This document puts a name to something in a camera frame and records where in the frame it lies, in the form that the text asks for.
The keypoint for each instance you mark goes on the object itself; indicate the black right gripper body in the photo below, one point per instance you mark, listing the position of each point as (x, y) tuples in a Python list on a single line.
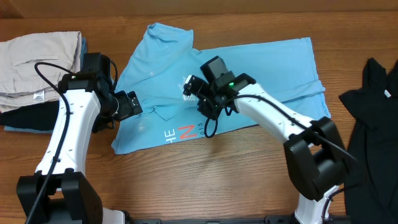
[(193, 86)]

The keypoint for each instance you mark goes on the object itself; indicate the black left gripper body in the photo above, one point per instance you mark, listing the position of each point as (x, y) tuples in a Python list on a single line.
[(122, 107)]

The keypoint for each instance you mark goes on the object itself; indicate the light blue printed t-shirt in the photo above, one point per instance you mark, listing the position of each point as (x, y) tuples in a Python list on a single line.
[(165, 58)]

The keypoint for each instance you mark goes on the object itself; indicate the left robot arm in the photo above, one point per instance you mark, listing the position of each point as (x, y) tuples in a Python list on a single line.
[(59, 191)]

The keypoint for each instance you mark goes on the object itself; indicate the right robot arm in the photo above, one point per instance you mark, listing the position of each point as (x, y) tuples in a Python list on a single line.
[(316, 159)]

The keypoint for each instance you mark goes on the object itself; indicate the pile of black clothes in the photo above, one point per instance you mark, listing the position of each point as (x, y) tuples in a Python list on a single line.
[(373, 194)]

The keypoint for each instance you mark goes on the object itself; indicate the folded blue garment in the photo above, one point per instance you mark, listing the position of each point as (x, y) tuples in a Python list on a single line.
[(25, 129)]

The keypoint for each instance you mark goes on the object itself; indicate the folded dark navy garment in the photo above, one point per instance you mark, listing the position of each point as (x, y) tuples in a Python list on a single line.
[(28, 118)]

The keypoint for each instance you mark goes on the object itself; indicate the folded beige trousers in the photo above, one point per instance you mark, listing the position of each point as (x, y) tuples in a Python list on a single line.
[(20, 83)]

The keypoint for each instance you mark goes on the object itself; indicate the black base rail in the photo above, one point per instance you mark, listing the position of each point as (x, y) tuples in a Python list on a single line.
[(214, 220)]

